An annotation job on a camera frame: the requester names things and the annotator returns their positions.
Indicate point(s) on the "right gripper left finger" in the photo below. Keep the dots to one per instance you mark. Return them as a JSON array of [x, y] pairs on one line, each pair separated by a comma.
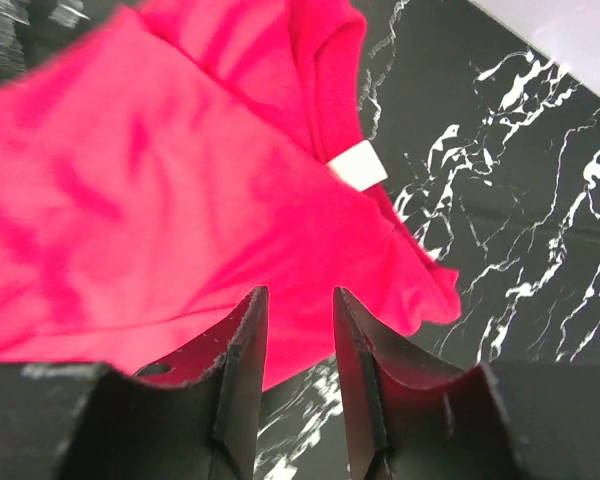
[[193, 414]]

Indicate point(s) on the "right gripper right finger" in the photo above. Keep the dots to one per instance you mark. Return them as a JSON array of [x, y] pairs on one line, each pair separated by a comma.
[[409, 415]]

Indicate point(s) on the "pink t shirt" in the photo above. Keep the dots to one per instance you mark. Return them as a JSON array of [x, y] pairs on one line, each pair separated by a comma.
[[183, 153]]

